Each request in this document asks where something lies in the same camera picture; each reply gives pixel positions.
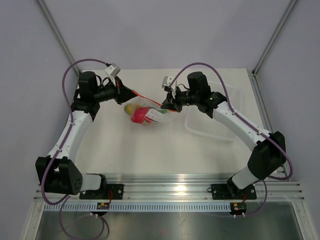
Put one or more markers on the white slotted cable duct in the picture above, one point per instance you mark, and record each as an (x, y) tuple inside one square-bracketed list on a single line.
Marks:
[(201, 207)]

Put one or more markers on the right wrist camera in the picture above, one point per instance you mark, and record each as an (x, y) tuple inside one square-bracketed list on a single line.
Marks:
[(169, 85)]

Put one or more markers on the small circuit board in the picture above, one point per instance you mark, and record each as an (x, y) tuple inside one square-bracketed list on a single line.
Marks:
[(103, 206), (237, 208)]

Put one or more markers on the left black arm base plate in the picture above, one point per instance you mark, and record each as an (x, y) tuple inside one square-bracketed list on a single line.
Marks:
[(113, 191)]

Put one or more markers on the left aluminium frame post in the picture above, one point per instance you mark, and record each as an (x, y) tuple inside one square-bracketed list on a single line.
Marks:
[(49, 18)]

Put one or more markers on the left small circuit board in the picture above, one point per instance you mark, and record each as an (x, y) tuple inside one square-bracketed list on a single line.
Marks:
[(103, 206)]

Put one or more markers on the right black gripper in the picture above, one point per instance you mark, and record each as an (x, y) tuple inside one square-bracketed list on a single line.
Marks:
[(168, 104)]

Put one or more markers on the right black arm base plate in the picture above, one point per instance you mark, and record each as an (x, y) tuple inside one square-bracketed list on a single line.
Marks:
[(219, 191)]

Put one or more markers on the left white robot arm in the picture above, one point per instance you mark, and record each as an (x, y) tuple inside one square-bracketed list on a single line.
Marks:
[(57, 172)]

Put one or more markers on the right aluminium frame post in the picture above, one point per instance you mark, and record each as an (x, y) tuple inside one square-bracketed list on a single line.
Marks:
[(290, 8)]

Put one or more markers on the clear zip bag orange zipper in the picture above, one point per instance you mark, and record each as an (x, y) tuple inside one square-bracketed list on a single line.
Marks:
[(145, 101)]

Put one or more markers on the yellow green mango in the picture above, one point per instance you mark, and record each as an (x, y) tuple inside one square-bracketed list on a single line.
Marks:
[(130, 108)]

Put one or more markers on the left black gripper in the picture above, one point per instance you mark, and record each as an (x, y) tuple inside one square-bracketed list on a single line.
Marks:
[(122, 93)]

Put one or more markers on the aluminium mounting rail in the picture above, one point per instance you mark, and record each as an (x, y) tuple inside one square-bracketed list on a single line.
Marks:
[(192, 187)]

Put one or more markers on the aluminium frame post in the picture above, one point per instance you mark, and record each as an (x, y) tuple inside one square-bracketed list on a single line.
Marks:
[(49, 18), (290, 8)]

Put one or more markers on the pink dragon fruit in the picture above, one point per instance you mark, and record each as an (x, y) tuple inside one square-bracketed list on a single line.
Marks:
[(147, 115)]

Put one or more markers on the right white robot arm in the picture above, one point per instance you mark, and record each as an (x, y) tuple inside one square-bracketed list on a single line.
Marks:
[(267, 149)]

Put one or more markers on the right small circuit board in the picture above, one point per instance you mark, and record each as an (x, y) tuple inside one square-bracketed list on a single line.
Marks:
[(237, 208)]

